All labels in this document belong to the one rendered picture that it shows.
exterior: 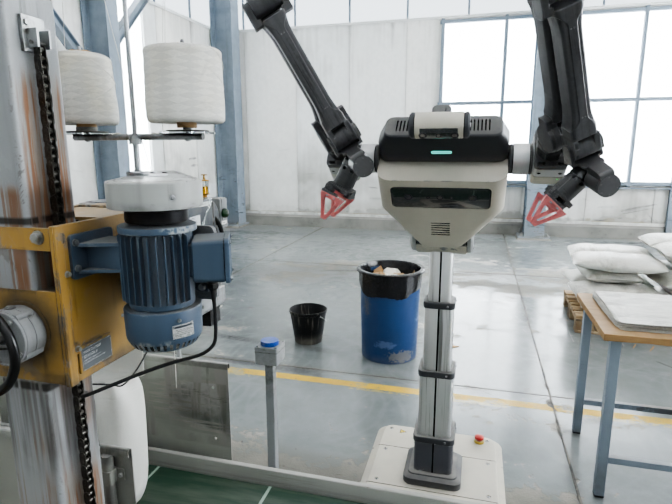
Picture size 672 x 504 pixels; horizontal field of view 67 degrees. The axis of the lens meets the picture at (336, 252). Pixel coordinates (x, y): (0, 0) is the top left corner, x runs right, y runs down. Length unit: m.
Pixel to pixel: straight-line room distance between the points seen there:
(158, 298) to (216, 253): 0.14
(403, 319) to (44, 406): 2.68
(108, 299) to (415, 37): 8.60
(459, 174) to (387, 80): 7.90
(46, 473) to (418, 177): 1.17
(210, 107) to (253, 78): 9.02
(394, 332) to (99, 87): 2.70
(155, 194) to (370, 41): 8.71
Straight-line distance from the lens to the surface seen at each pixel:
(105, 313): 1.18
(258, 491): 1.86
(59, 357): 1.13
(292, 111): 9.81
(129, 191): 0.99
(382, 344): 3.60
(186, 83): 1.12
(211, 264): 1.03
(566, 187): 1.40
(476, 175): 1.55
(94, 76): 1.29
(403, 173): 1.56
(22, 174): 1.09
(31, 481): 1.33
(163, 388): 2.04
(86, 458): 1.29
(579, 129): 1.34
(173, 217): 1.02
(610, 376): 2.42
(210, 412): 1.98
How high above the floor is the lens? 1.48
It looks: 12 degrees down
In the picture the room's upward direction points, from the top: straight up
